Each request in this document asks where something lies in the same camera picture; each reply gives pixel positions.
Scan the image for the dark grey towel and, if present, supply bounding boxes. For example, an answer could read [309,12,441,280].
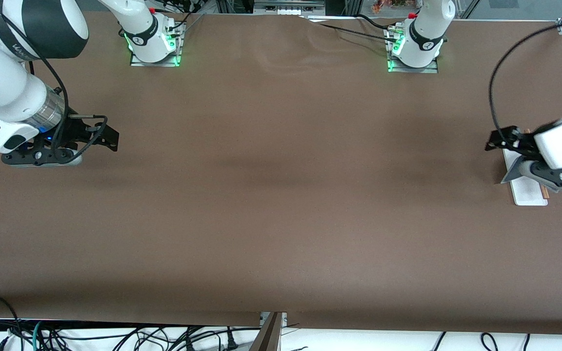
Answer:
[494,155,535,185]

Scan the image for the orange background clutter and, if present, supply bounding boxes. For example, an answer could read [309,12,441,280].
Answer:
[373,0,421,13]

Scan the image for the brown wooden table support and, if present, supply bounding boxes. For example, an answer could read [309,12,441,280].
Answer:
[251,312,282,351]

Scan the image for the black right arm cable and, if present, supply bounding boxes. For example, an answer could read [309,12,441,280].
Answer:
[0,0,108,164]

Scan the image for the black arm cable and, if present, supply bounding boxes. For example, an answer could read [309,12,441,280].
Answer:
[488,19,562,135]
[0,0,108,164]

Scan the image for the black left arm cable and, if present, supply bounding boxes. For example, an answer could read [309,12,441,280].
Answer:
[488,19,562,135]

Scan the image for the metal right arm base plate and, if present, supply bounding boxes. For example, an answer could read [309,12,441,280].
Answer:
[130,22,185,68]

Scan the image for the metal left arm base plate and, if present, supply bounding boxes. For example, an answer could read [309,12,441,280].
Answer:
[387,58,439,74]

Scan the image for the black base connector cable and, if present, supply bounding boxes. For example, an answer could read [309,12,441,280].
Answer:
[316,23,401,44]
[354,14,396,30]

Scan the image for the tangled black floor cables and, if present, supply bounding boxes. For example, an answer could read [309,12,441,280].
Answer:
[42,326,262,351]

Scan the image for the aluminium extrusion rail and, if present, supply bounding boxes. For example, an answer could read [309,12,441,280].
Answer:
[254,0,325,8]

